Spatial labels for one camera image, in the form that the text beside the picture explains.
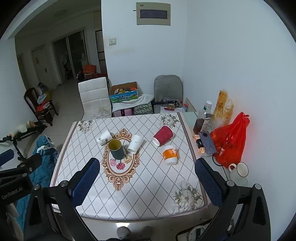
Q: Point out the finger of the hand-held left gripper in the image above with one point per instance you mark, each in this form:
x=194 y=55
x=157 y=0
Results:
x=7 y=156
x=31 y=162

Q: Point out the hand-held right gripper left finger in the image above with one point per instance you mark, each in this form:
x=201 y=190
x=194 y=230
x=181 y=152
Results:
x=85 y=183

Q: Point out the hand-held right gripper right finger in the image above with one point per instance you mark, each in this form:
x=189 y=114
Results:
x=208 y=183

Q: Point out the orange and white cup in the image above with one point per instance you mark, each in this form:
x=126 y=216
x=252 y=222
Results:
x=170 y=155

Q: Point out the white cup with leaf print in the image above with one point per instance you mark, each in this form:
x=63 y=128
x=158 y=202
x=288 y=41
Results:
x=104 y=138

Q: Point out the plain white cup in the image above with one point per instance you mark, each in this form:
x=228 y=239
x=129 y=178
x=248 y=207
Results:
x=135 y=143

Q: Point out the red paper cup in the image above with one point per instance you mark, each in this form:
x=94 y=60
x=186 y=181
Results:
x=163 y=135

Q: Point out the blue knitted blanket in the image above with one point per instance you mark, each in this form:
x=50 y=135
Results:
x=44 y=162

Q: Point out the black metal stand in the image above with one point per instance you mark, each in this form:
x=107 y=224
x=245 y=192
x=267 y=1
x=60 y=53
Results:
x=23 y=135

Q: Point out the white enamel mug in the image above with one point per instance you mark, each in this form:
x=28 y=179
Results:
x=240 y=172

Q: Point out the grey smartphone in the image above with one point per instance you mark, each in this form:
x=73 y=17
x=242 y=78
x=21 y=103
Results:
x=208 y=143

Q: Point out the dark green mug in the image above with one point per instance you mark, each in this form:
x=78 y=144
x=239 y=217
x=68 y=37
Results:
x=118 y=151

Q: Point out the red plastic bag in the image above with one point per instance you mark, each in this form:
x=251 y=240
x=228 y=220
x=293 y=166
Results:
x=231 y=143

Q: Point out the diamond pattern floral tablecloth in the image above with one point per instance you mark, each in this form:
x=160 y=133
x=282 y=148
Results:
x=150 y=180

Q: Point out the clear plastic bottle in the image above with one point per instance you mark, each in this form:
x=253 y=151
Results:
x=200 y=120

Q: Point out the dark wooden chair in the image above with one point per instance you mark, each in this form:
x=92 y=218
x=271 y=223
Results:
x=30 y=97

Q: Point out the pile of clothes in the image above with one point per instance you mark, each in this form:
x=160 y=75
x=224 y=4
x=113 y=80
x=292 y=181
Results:
x=44 y=98

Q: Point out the yellow food bag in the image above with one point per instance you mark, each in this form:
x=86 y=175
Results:
x=222 y=111

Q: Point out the pink box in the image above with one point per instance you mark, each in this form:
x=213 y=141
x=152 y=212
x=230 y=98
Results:
x=122 y=113

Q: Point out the white padded chair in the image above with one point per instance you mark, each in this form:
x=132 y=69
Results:
x=94 y=97

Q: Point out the black folding stick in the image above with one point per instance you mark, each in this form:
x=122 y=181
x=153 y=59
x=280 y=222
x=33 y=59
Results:
x=166 y=102

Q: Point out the black white patterned bag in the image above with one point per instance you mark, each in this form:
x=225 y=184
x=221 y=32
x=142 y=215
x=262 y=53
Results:
x=143 y=109

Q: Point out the blue green cardboard box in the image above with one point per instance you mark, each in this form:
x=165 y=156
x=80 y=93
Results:
x=124 y=96

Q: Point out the white cloth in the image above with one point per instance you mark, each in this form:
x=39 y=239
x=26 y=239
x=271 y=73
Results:
x=143 y=99

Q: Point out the grey padded chair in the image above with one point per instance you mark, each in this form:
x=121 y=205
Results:
x=167 y=88

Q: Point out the orange cardboard box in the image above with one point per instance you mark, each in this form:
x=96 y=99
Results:
x=89 y=69

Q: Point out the dark sliding glass door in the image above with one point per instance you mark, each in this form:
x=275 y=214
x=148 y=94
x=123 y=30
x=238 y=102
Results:
x=76 y=53

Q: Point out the beige electrical panel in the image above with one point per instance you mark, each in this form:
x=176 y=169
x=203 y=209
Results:
x=153 y=14

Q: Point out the white light switch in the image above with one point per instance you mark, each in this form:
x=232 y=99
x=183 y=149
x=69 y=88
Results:
x=112 y=41

